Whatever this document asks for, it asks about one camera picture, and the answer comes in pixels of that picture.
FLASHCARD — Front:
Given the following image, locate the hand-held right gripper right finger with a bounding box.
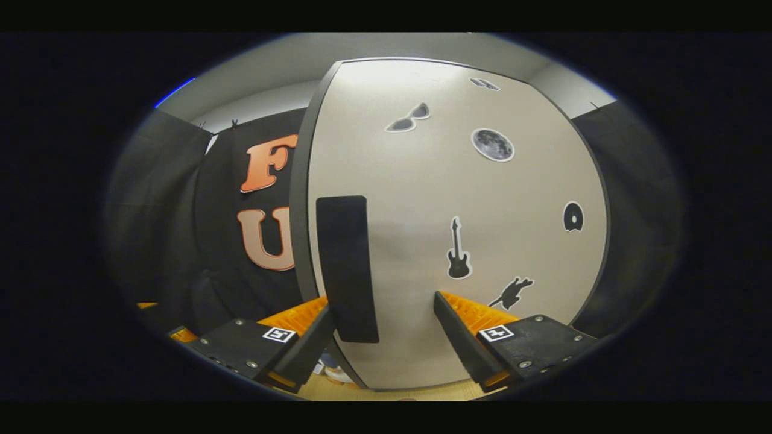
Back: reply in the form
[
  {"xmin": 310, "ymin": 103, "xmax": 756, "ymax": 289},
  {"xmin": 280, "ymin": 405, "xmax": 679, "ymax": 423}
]
[{"xmin": 434, "ymin": 290, "xmax": 599, "ymax": 392}]

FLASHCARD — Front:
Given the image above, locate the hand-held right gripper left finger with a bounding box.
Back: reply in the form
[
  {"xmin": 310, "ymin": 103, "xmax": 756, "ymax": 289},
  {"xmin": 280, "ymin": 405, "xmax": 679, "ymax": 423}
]
[{"xmin": 181, "ymin": 295, "xmax": 337, "ymax": 394}]

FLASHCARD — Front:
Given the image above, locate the black door handle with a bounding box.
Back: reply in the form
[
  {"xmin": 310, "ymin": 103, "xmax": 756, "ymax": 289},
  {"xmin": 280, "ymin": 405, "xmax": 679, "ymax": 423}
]
[{"xmin": 315, "ymin": 195, "xmax": 381, "ymax": 344}]

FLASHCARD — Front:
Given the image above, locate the grey cabinet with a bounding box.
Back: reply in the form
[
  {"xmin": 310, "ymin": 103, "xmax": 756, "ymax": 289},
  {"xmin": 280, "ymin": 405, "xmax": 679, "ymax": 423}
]
[{"xmin": 288, "ymin": 57, "xmax": 613, "ymax": 392}]

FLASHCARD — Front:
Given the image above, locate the plush penguin toy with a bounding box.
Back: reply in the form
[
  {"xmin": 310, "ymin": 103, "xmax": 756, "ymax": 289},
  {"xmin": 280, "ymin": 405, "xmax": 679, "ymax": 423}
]
[{"xmin": 318, "ymin": 354, "xmax": 353, "ymax": 385}]

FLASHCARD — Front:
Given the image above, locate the black backdrop cloth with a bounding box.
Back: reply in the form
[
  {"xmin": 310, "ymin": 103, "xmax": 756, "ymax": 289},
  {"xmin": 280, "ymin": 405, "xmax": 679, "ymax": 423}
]
[{"xmin": 103, "ymin": 99, "xmax": 685, "ymax": 338}]

